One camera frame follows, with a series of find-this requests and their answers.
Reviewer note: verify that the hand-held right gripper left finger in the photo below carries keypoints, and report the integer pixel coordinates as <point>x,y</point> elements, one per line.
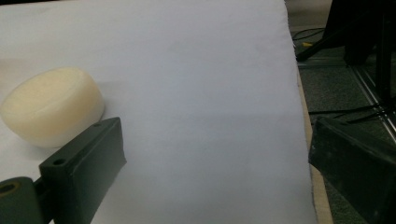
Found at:
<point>82,166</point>

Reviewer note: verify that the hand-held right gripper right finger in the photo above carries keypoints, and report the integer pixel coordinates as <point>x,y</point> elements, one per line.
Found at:
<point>358,168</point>

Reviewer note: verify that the cream round foam block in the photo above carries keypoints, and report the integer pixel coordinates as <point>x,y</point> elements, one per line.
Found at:
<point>49,105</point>

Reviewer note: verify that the yellow small object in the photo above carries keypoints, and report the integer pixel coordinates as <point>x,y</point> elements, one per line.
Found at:
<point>307,44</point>

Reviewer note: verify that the black stand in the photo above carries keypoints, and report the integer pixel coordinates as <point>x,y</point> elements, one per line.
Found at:
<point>351,31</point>

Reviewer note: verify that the white table cloth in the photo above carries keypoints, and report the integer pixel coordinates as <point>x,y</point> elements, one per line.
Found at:
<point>199,93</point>

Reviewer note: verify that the metal floor rail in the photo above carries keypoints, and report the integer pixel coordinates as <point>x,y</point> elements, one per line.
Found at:
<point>372,93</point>

